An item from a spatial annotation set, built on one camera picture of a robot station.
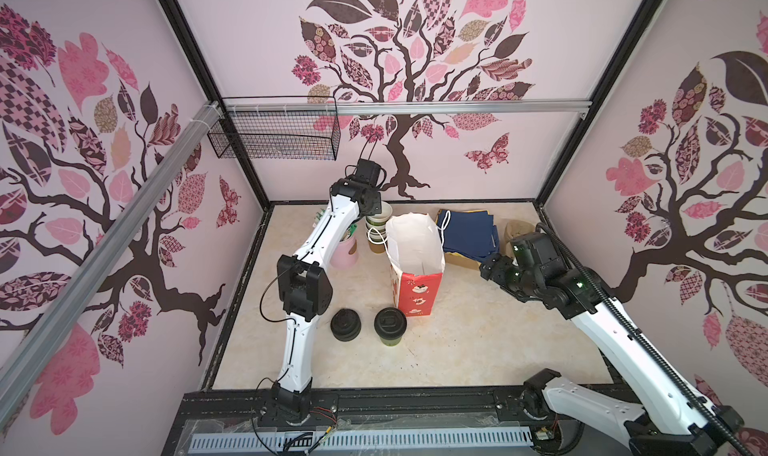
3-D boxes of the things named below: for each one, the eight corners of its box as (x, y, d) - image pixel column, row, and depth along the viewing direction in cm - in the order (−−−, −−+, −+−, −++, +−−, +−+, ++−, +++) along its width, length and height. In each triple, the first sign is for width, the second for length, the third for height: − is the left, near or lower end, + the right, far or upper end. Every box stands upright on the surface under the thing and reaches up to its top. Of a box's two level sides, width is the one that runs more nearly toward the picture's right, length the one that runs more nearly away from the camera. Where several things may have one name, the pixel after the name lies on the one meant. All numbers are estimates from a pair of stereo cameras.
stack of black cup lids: (331, 341, 86) (328, 336, 83) (334, 313, 92) (332, 308, 89) (360, 341, 86) (359, 336, 83) (362, 313, 92) (361, 308, 89)
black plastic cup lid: (387, 354, 84) (387, 340, 75) (373, 331, 88) (371, 315, 79) (409, 339, 86) (411, 324, 77) (394, 317, 91) (395, 300, 82)
